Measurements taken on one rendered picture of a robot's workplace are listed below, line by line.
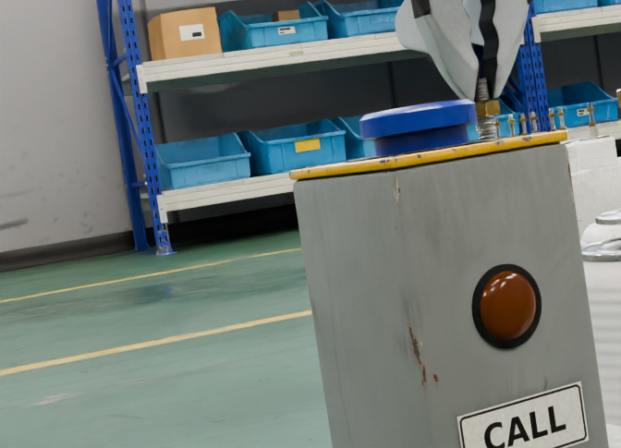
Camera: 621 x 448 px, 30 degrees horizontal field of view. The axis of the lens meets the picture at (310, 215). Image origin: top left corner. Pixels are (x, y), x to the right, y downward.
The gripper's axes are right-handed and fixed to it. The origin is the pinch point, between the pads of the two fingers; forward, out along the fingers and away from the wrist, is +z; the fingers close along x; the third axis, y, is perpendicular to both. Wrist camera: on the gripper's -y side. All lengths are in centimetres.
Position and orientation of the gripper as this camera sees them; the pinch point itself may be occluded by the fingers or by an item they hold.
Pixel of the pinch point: (484, 76)
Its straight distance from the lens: 65.0
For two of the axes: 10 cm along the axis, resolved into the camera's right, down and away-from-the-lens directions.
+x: -9.1, 1.6, -3.8
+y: -3.8, 0.1, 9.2
